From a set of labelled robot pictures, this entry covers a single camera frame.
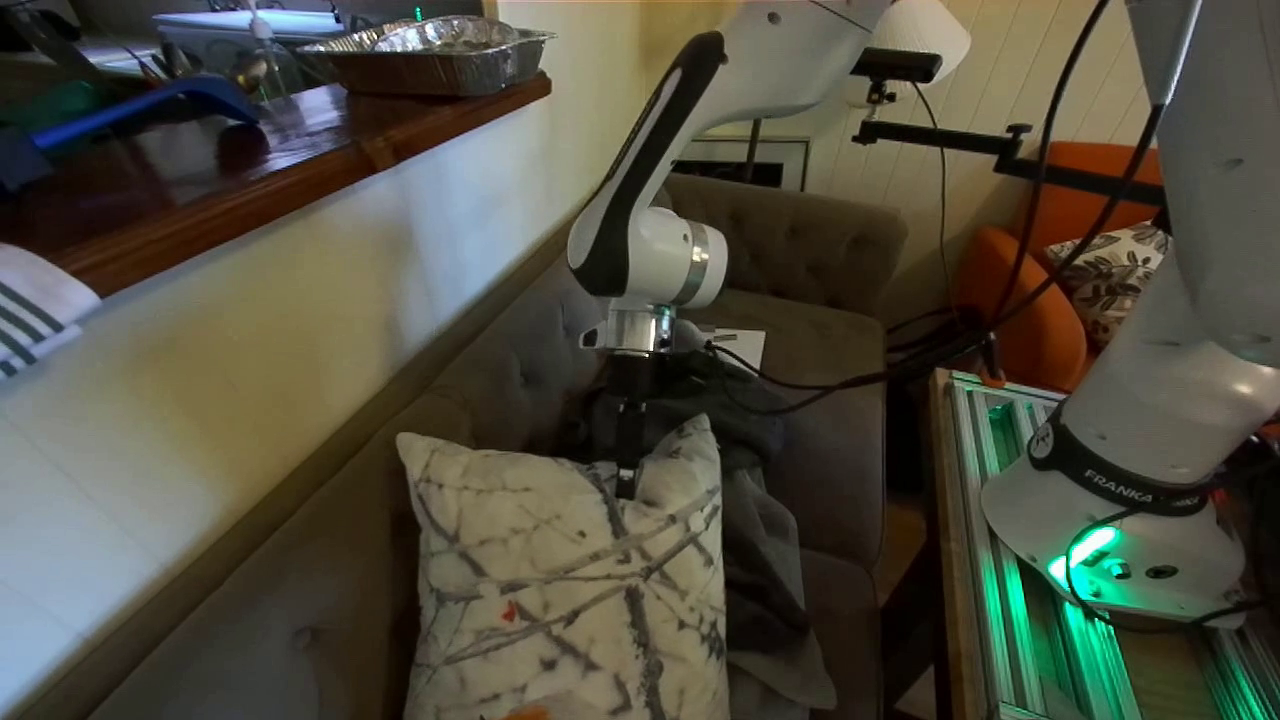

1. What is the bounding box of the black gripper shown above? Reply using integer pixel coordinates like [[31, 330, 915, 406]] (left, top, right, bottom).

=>
[[589, 356, 655, 470]]

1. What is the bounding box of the white patterned throw pillow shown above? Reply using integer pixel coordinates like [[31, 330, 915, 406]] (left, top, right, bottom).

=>
[[396, 418, 726, 720]]

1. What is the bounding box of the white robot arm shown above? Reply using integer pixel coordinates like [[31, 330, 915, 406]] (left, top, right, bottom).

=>
[[567, 0, 1280, 619]]

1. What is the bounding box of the grey tufted sofa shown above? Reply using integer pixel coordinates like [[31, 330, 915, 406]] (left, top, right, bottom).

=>
[[2, 175, 905, 720]]

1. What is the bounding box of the dark grey blanket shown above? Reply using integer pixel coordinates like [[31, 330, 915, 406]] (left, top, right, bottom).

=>
[[554, 349, 840, 711]]

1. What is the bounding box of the aluminium foil tray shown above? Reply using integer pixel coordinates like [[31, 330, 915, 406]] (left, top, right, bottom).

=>
[[298, 15, 548, 102]]

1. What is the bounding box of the orange armchair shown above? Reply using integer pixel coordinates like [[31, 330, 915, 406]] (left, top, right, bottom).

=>
[[951, 179, 1104, 392]]

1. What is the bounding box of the floral cushion on armchair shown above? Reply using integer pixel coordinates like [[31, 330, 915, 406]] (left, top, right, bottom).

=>
[[1045, 223, 1170, 349]]

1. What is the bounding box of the brown wooden shelf ledge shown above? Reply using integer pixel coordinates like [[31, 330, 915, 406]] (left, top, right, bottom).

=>
[[0, 74, 553, 297]]

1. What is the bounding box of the striped folded cloth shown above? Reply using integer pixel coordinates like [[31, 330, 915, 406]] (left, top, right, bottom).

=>
[[0, 243, 99, 381]]

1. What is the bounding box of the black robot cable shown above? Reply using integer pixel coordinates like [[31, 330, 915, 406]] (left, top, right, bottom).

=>
[[704, 0, 1170, 400]]

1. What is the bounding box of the black camera arm mount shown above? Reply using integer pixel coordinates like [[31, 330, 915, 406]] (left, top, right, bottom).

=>
[[846, 45, 1170, 213]]

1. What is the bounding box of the aluminium frame robot table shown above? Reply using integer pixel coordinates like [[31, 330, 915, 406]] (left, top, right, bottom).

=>
[[929, 371, 1280, 720]]

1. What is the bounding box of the blue handled tool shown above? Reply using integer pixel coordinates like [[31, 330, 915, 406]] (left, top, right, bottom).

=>
[[0, 78, 258, 194]]

